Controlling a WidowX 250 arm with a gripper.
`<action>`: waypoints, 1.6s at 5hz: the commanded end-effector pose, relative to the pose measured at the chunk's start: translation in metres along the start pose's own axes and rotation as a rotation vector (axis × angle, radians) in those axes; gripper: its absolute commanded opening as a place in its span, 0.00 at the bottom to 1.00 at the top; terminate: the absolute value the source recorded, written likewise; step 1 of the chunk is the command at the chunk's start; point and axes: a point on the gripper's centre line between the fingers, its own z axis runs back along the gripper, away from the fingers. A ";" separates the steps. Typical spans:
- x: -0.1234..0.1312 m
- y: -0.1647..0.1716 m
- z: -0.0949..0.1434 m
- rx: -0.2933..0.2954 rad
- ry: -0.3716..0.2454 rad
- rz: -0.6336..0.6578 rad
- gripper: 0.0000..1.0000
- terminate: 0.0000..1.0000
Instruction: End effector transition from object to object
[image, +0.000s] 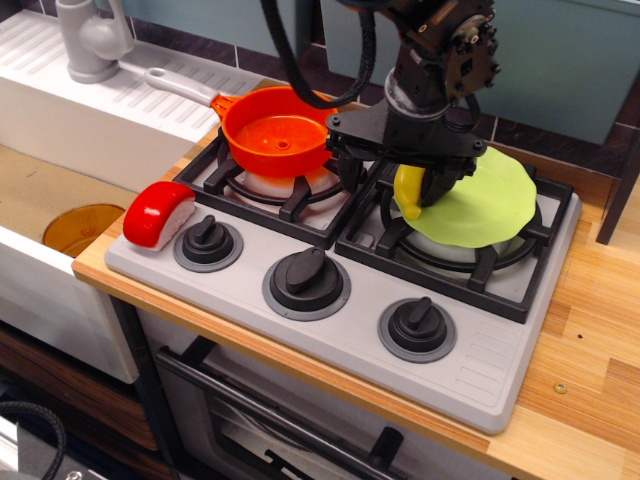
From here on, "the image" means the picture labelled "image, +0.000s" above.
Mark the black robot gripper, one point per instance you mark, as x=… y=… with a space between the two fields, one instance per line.
x=381 y=133

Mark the yellow toy banana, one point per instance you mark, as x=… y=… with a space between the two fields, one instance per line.
x=407 y=190

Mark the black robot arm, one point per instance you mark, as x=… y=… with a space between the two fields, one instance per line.
x=429 y=111

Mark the black left burner grate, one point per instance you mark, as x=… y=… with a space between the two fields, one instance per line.
x=312 y=208

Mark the black burner grate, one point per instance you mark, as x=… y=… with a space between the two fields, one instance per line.
x=514 y=280
x=312 y=208

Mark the light green plate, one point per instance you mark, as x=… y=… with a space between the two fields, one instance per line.
x=489 y=207

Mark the grey toy stove top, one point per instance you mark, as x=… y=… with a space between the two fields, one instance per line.
x=477 y=383

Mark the black middle stove knob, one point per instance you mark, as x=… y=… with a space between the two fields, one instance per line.
x=306 y=286

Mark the black stove knob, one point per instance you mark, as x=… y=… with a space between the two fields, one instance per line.
x=306 y=286
x=417 y=330
x=208 y=246

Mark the black right burner grate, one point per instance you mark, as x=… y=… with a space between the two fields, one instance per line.
x=514 y=280

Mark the black right stove knob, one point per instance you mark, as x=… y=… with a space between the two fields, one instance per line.
x=417 y=330

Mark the black left stove knob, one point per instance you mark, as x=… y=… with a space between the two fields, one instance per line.
x=208 y=246

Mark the red and white toy sushi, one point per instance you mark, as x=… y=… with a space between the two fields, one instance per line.
x=157 y=214

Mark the dark wooden furniture leg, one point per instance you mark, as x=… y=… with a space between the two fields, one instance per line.
x=627 y=172

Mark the toy oven door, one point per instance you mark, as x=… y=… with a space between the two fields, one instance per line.
x=221 y=439

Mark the white toy sink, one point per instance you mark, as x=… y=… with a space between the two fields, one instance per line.
x=66 y=144

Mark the grey toy faucet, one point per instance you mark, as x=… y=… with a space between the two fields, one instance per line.
x=94 y=45

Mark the amber sink drain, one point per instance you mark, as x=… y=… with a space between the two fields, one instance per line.
x=74 y=230

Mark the orange pot with grey handle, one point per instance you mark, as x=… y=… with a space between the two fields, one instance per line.
x=271 y=132

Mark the black oven door handle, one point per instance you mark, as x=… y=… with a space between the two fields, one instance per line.
x=276 y=423

